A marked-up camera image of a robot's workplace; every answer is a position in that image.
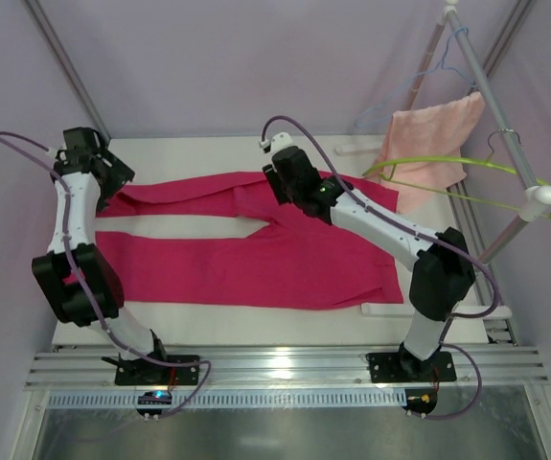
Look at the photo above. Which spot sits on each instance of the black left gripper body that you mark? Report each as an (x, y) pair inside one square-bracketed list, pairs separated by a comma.
[(116, 172)]

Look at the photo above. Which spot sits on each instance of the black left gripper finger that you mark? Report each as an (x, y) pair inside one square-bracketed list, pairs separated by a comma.
[(116, 173), (105, 195)]

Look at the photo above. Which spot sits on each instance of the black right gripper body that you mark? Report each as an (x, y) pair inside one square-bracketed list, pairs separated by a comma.
[(274, 183)]

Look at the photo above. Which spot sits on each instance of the pink trousers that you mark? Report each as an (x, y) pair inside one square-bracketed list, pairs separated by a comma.
[(293, 262)]

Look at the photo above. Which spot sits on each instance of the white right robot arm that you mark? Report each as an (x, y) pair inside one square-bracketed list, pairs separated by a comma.
[(441, 274)]

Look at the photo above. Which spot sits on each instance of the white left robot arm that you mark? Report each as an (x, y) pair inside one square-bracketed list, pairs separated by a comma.
[(80, 285)]

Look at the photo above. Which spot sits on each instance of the green plastic hanger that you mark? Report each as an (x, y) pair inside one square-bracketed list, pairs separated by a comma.
[(477, 181)]

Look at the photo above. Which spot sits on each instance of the light pink towel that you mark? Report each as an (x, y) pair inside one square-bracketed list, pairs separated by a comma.
[(435, 131)]

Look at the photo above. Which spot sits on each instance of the left electronics board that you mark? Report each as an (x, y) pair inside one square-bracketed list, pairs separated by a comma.
[(153, 404)]

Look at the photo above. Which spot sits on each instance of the electronics board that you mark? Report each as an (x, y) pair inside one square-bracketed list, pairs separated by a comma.
[(153, 404), (420, 401)]

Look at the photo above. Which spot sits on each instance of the right electronics board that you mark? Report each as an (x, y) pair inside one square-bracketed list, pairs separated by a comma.
[(420, 401)]

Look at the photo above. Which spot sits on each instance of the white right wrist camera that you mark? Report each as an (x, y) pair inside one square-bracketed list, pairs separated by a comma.
[(278, 142)]

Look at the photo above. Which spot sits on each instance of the aluminium front rail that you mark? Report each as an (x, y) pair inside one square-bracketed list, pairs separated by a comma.
[(81, 367)]

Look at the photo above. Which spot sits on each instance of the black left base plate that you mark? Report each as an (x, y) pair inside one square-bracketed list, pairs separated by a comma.
[(138, 372)]

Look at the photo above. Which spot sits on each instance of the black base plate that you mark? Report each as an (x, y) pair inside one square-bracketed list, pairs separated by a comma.
[(138, 372), (401, 367)]

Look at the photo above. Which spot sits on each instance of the blue wire hanger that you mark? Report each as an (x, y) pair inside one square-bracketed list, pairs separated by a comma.
[(375, 114)]

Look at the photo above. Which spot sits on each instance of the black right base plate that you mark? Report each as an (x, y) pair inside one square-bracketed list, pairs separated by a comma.
[(401, 367)]

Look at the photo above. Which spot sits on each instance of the slotted cable duct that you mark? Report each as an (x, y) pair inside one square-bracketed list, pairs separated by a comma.
[(235, 398)]

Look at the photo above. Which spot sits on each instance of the white clothes rack frame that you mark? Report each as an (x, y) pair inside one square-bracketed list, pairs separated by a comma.
[(383, 43)]

